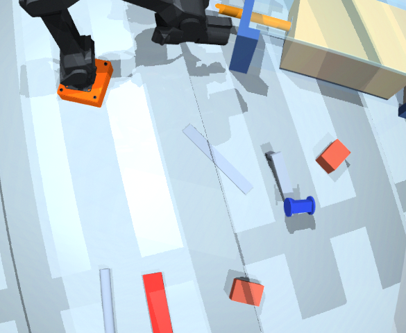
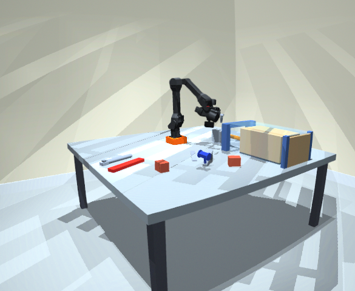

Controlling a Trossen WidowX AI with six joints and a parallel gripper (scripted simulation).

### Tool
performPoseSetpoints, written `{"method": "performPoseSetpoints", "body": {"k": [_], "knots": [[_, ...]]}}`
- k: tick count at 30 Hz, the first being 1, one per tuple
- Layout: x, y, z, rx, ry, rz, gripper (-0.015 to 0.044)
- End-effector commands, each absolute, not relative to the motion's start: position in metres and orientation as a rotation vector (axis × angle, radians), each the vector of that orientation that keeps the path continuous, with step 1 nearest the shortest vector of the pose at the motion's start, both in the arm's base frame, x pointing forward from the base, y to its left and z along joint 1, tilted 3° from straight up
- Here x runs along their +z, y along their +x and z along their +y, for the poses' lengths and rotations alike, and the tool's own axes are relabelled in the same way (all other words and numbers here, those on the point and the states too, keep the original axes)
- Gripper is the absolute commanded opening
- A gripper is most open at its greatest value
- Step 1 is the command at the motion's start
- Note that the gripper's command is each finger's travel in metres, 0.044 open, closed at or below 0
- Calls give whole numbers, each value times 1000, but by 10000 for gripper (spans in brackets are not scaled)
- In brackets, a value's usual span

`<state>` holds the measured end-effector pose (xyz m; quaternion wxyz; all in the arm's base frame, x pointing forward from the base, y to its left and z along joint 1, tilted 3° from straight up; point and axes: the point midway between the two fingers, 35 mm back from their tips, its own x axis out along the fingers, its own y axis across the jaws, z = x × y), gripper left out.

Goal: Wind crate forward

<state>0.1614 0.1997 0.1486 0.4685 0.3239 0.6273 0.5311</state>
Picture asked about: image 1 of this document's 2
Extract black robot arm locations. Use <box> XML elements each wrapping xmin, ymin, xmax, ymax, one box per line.
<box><xmin>19</xmin><ymin>0</ymin><xmax>232</xmax><ymax>92</ymax></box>

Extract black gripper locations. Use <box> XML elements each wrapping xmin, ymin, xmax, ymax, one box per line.
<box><xmin>154</xmin><ymin>13</ymin><xmax>160</xmax><ymax>26</ymax></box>

